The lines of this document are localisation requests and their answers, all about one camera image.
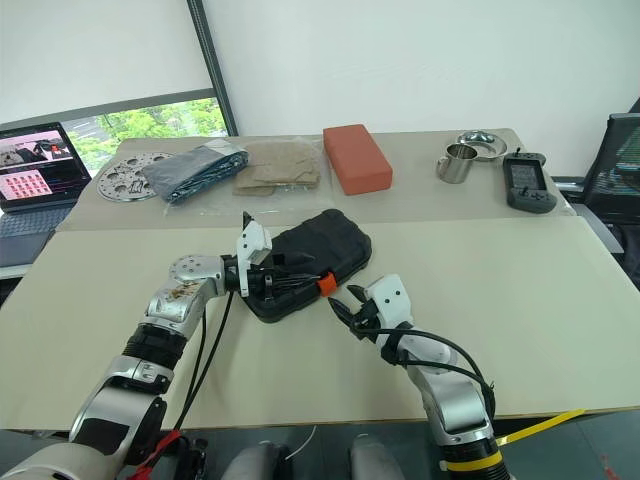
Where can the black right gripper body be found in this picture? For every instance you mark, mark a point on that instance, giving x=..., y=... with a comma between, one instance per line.
x=366, y=320

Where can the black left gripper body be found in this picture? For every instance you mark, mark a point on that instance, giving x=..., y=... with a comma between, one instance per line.
x=262, y=286

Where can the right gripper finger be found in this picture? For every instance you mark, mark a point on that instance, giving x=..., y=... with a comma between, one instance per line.
x=342, y=311
x=357, y=295

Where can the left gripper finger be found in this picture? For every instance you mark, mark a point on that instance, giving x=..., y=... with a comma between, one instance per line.
x=297, y=287
x=292, y=259

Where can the black plastic tool case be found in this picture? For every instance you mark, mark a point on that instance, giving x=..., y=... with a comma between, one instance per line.
x=330, y=245

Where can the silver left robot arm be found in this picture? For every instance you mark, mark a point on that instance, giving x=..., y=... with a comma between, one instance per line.
x=185, y=295

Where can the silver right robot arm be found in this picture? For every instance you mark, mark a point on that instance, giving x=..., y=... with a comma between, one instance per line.
x=450, y=395

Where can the brown fibre pads in bag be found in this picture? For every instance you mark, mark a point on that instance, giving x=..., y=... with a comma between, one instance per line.
x=280, y=172

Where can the orange red brick block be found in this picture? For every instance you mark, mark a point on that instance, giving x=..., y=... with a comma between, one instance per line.
x=357, y=160

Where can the dark fabric in plastic bag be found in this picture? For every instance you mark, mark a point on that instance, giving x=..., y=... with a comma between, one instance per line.
x=195, y=167

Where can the grey rounded shape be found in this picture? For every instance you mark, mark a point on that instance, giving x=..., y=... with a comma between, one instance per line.
x=375, y=462
x=255, y=465

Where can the steel cup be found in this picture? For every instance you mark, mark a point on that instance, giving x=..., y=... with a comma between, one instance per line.
x=455, y=167

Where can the perforated metal disc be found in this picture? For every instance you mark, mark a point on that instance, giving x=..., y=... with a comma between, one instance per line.
x=117, y=180

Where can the black rounded shape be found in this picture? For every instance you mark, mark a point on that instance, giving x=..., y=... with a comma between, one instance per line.
x=192, y=460

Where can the steel dish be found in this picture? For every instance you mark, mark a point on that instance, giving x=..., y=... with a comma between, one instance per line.
x=487, y=142

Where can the black handheld controller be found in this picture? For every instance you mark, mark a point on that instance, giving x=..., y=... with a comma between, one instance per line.
x=527, y=182

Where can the yellow tape strip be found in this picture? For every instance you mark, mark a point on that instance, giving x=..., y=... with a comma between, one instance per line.
x=550, y=423

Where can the open laptop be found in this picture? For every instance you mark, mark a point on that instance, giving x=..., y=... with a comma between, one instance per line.
x=40, y=165

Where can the black mesh office chair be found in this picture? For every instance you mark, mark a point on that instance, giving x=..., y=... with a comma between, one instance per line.
x=615, y=175

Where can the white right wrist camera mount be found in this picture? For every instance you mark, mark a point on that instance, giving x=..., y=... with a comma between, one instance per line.
x=390, y=300

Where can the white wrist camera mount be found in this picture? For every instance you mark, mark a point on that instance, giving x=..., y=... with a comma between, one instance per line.
x=254, y=237
x=390, y=300

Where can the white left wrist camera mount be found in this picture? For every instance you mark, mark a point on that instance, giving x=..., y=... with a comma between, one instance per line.
x=254, y=237

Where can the dark window frame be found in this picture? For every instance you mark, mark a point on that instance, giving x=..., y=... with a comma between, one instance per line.
x=212, y=65

